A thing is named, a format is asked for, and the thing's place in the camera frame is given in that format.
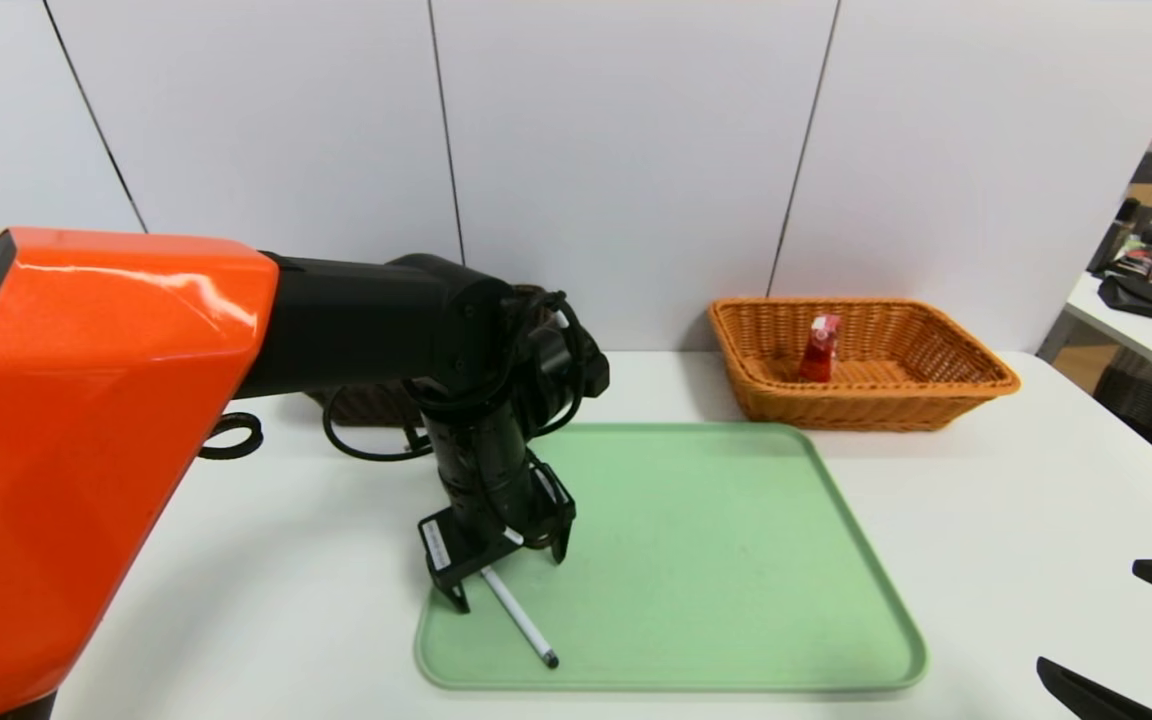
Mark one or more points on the light green plastic tray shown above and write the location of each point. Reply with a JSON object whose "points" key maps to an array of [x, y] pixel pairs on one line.
{"points": [[716, 560]]}

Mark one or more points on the white side table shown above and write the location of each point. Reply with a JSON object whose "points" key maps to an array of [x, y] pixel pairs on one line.
{"points": [[1146, 345]]}

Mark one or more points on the orange wicker basket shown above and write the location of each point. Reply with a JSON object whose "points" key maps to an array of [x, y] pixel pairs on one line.
{"points": [[886, 400]]}

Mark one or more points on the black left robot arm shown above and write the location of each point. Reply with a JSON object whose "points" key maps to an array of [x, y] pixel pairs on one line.
{"points": [[86, 420]]}

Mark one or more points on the white pen with dark tip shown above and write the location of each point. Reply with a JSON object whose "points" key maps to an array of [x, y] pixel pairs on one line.
{"points": [[526, 625]]}

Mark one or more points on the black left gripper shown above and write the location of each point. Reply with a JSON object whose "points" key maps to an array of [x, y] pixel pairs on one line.
{"points": [[444, 545]]}

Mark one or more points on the dark brown wicker basket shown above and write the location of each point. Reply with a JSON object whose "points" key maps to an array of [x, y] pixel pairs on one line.
{"points": [[366, 405]]}

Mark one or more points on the red drink carton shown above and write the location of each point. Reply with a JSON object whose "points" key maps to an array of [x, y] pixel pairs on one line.
{"points": [[820, 350]]}

